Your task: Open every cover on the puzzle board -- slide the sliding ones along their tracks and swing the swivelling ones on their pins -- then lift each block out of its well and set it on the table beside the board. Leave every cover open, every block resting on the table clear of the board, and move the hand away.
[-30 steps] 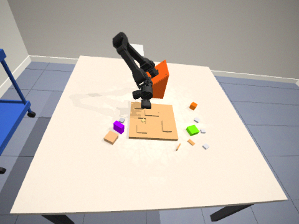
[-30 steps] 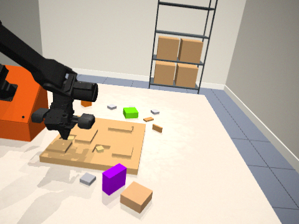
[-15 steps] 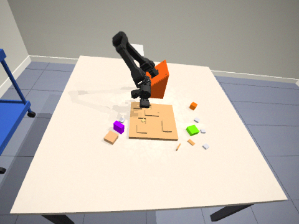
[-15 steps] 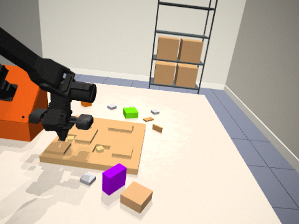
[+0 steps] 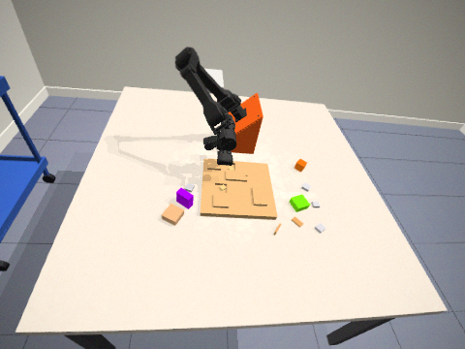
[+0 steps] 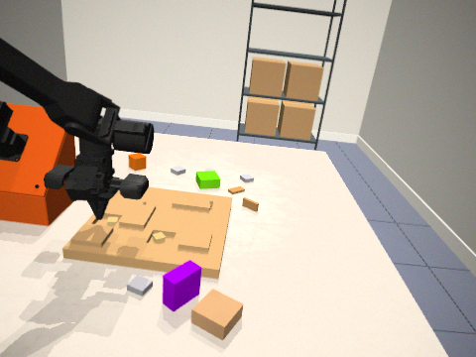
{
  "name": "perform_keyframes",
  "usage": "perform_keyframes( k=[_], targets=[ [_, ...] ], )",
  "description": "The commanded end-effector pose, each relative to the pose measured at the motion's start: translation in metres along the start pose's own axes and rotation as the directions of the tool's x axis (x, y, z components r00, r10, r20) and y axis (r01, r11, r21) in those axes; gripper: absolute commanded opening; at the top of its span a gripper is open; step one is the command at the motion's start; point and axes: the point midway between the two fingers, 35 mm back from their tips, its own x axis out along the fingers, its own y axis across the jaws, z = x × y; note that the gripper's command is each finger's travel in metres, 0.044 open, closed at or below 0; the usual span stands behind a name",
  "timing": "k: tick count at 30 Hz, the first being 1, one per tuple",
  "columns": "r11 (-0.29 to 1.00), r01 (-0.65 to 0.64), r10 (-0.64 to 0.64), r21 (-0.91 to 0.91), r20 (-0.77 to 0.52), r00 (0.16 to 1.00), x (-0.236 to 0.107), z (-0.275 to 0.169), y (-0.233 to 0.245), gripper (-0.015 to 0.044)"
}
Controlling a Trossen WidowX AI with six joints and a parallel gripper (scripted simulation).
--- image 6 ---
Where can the lime green cube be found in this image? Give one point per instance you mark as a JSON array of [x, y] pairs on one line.
[[207, 179]]

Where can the purple block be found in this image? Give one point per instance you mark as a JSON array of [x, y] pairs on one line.
[[181, 285]]

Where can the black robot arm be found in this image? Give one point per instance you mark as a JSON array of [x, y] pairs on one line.
[[75, 108]]

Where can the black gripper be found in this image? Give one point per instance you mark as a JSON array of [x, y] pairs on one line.
[[131, 187]]

